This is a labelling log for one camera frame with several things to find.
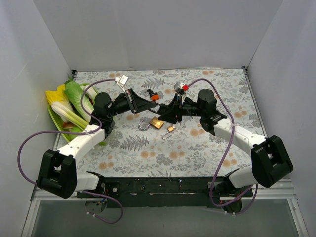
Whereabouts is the green vegetable tray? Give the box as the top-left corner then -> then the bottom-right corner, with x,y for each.
47,82 -> 107,146

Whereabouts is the aluminium frame rail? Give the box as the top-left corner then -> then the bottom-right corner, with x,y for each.
22,180 -> 309,237

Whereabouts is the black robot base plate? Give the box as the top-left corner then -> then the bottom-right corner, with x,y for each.
92,177 -> 215,208

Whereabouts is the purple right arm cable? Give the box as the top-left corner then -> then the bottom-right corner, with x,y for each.
187,78 -> 259,215

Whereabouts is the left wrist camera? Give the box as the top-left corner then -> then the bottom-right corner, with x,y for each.
115,75 -> 128,93

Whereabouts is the floral patterned table mat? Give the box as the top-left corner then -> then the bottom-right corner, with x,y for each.
76,68 -> 265,177

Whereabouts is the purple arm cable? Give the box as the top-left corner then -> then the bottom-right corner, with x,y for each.
17,78 -> 124,224
187,78 -> 259,215

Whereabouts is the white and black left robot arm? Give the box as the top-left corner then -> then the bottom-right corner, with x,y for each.
37,89 -> 156,199

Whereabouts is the napa cabbage toy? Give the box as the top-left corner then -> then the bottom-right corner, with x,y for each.
64,81 -> 94,122

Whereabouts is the large brass padlock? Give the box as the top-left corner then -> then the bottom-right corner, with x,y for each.
138,117 -> 164,131

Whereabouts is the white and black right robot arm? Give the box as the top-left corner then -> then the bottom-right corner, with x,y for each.
158,89 -> 293,196

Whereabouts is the yellow-leaf cabbage toy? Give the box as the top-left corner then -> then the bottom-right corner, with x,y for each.
45,84 -> 88,129

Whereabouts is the small brass padlock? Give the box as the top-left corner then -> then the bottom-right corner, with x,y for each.
161,125 -> 175,140

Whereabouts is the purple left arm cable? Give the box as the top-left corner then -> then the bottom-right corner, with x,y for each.
17,78 -> 124,224

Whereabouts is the bok choy toy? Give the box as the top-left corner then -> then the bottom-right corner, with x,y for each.
81,85 -> 98,104

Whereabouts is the black Kaijing padlock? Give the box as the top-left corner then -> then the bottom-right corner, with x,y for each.
155,104 -> 170,115

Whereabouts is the orange and black padlock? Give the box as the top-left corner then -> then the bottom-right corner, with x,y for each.
147,89 -> 159,101

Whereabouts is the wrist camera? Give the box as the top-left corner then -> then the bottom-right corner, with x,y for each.
174,82 -> 189,100
115,75 -> 128,93

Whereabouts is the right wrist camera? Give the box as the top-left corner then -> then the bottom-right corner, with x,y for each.
174,82 -> 189,100

